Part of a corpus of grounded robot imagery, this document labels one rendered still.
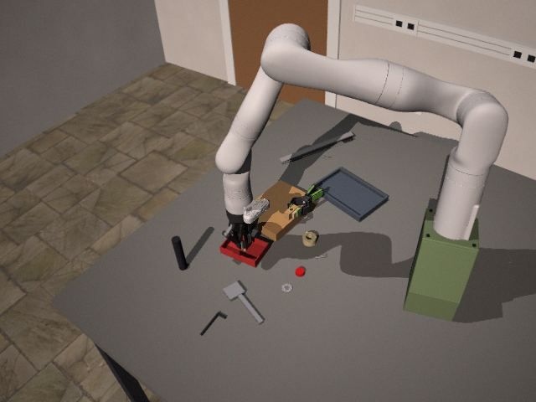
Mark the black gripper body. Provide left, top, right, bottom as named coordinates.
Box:
left=226, top=209, right=248, bottom=232

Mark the cream ring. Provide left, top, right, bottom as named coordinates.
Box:
left=302, top=232, right=317, bottom=246

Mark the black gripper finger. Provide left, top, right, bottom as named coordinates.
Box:
left=244, top=218, right=259, bottom=244
left=222, top=223, right=245, bottom=250

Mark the red rectangular tray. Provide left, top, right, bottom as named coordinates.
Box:
left=220, top=236, right=269, bottom=267

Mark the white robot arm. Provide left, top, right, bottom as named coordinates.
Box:
left=215, top=23, right=508, bottom=240

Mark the light brown wooden board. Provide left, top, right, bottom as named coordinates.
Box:
left=255, top=180, right=317, bottom=242

